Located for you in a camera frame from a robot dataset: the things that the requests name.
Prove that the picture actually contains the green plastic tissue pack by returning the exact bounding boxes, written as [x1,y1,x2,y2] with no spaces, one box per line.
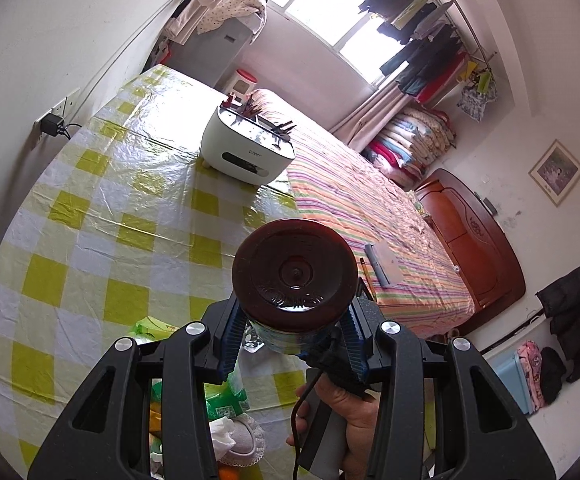
[128,316,250,422]

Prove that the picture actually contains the red white container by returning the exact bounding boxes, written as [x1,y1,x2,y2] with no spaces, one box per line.
[226,68,258,102]

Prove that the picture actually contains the stack of folded quilts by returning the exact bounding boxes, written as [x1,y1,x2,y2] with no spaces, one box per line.
[360,105,456,192]

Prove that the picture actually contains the pink curtain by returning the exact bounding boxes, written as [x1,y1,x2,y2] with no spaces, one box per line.
[330,81,412,153]

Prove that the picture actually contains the red wooden headboard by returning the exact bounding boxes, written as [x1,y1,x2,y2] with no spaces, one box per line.
[415,169,526,335]

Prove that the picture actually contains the yellow pencil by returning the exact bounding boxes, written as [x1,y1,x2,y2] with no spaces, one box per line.
[359,257,375,299]

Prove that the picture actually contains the hanging clothes on rack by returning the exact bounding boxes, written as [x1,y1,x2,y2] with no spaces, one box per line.
[358,0,497,122]

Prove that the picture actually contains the orange fruit peel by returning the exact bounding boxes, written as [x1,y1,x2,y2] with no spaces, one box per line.
[218,463,247,480]

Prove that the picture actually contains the person's right hand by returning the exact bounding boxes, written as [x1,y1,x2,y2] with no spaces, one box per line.
[287,370,379,479]

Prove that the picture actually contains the white tissue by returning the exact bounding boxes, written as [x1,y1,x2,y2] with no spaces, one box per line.
[209,416,237,462]

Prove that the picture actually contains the grey air conditioner unit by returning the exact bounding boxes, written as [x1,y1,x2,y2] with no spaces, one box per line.
[162,13,266,87]

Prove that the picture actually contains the blue plastic storage bin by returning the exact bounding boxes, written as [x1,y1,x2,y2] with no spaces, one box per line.
[490,350,534,415]

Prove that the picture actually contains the white desktop organizer box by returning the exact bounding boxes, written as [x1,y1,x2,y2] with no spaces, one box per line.
[200,105,295,185]

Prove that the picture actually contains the striped colourful bed sheet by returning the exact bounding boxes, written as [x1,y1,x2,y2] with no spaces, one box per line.
[253,89,476,337]

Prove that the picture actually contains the black wall charger plug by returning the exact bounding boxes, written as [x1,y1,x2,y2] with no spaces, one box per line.
[39,113,80,140]

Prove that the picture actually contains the yellow checkered plastic tablecloth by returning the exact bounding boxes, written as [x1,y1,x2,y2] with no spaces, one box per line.
[0,66,296,474]

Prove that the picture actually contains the framed picture on wall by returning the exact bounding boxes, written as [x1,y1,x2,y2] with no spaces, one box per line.
[529,140,580,206]

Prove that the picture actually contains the pink cartoon bag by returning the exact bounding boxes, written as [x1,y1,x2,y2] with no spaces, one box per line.
[517,340,546,413]

